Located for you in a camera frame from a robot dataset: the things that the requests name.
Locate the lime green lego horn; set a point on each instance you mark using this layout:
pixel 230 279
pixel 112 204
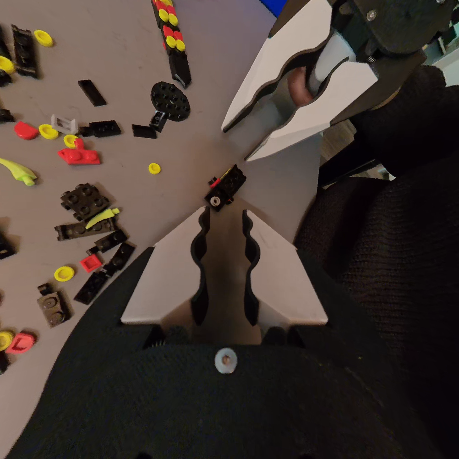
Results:
pixel 19 172
pixel 102 217

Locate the person's right forearm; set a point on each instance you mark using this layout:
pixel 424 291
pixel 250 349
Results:
pixel 405 125

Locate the black red lego car assembly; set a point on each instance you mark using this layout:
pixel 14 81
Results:
pixel 229 184

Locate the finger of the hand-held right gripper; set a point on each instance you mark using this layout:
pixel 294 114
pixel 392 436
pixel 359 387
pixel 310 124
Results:
pixel 283 46
pixel 322 111

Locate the person's right hand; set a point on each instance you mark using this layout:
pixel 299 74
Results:
pixel 299 89

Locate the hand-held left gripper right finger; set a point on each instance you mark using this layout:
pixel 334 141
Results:
pixel 287 287

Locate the red yellow black lego snake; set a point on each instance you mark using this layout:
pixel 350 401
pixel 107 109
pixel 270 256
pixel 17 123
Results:
pixel 179 68

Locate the pile of lego pieces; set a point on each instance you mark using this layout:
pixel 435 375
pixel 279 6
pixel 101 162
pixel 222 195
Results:
pixel 104 129

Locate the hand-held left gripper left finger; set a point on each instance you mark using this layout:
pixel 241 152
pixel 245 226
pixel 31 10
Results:
pixel 165 287

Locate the blue plastic storage bin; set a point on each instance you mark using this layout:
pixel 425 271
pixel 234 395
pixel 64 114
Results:
pixel 274 6

